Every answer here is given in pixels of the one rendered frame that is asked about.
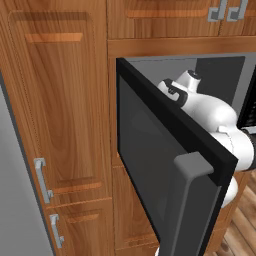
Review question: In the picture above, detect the black microwave door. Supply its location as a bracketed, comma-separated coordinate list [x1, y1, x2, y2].
[115, 57, 240, 256]

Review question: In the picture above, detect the grey microwave oven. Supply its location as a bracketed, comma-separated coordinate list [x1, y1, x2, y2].
[115, 52, 256, 135]

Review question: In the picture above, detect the wooden drawer front under microwave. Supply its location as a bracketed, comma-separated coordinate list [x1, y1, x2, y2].
[111, 164, 162, 251]

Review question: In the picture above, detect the tall wooden cupboard door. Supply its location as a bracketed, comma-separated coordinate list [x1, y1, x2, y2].
[0, 0, 114, 209]

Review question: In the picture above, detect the low wooden cupboard door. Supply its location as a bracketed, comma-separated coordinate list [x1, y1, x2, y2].
[44, 197, 116, 256]

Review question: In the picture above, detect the wide wooden overhead cupboard door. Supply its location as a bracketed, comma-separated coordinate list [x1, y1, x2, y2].
[106, 0, 224, 40]

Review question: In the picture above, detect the grey fridge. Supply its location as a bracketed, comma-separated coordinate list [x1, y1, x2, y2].
[0, 70, 56, 256]

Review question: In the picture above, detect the narrow wooden overhead cupboard door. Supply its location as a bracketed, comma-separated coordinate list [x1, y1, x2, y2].
[218, 0, 256, 38]

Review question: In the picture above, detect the grey microwave door handle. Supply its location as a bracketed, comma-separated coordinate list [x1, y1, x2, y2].
[159, 151, 215, 256]

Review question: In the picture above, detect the long grey cupboard handle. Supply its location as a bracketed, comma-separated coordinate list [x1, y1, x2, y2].
[33, 157, 55, 205]

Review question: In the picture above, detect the short grey cupboard handle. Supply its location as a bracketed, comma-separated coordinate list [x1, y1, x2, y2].
[48, 213, 65, 250]

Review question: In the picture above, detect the grey overhead cupboard handle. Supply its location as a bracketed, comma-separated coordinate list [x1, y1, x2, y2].
[226, 0, 250, 23]
[206, 0, 229, 23]

